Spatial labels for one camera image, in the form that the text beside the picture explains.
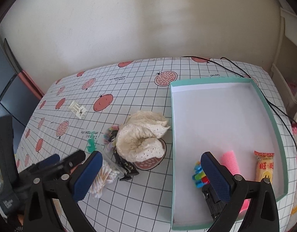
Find red yellow rice cracker packet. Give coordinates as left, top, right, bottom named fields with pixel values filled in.
left=254, top=151, right=275, bottom=183

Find white plastic hair claw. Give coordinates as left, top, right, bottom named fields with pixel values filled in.
left=68, top=101, right=87, bottom=119

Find cream lace cloth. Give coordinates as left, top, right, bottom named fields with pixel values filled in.
left=116, top=111, right=170, bottom=162

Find black gold snack packet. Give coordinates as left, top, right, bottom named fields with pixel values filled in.
left=107, top=130, right=140, bottom=181

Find teal white shallow box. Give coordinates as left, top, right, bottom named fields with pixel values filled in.
left=170, top=77, right=288, bottom=231

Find white bed frame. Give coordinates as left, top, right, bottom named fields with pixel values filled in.
left=271, top=7, right=297, bottom=115

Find green sticky man toy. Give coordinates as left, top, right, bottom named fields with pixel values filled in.
left=86, top=138, right=96, bottom=154

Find pink comb brush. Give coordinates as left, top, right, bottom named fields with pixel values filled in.
left=220, top=150, right=249, bottom=215

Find black cable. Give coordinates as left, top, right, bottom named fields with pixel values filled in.
left=181, top=55, right=297, bottom=167

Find colourful block toy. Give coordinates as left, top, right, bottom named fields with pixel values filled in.
left=192, top=161, right=210, bottom=189

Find pomegranate grid tablecloth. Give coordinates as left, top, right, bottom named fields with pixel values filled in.
left=14, top=57, right=297, bottom=232

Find bag of cotton swabs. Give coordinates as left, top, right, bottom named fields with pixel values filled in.
left=88, top=150, right=126, bottom=199

